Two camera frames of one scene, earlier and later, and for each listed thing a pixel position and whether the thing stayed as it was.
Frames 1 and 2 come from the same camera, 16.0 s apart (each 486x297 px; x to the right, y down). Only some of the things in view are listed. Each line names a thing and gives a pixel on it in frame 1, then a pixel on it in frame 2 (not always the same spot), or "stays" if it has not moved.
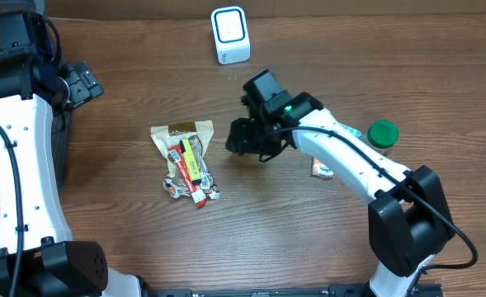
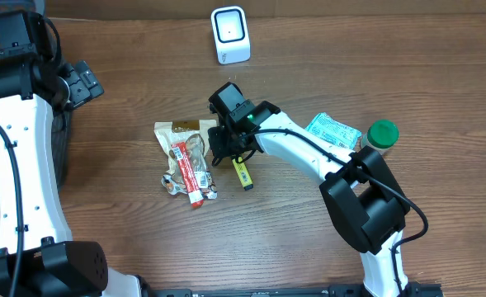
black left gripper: (85, 82) stays
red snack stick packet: (196, 190) stays
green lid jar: (381, 135) stays
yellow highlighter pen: (192, 164) -> (243, 173)
